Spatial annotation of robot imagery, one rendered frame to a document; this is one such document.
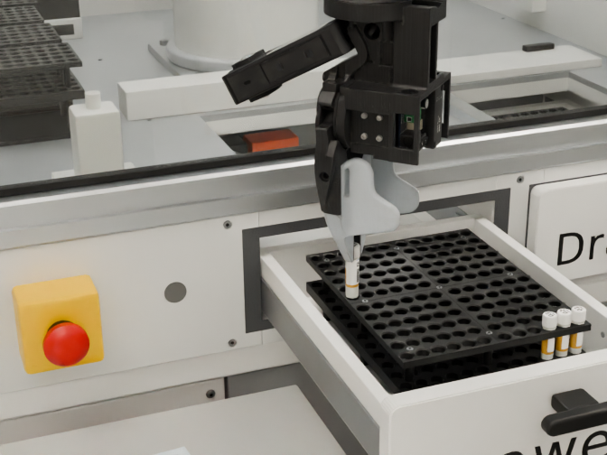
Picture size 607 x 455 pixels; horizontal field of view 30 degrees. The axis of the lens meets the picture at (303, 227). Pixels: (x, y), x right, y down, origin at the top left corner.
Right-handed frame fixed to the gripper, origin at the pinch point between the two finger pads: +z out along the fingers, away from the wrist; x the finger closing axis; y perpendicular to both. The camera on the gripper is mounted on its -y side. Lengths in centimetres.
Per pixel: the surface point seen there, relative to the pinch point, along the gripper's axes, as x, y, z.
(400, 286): 11.1, 0.7, 9.0
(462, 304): 9.9, 6.9, 9.0
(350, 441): 20.3, -8.1, 34.0
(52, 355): -8.3, -24.0, 11.8
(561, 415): -6.0, 19.5, 7.8
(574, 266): 36.0, 11.5, 15.8
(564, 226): 34.7, 10.2, 10.7
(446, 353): 1.2, 8.5, 9.0
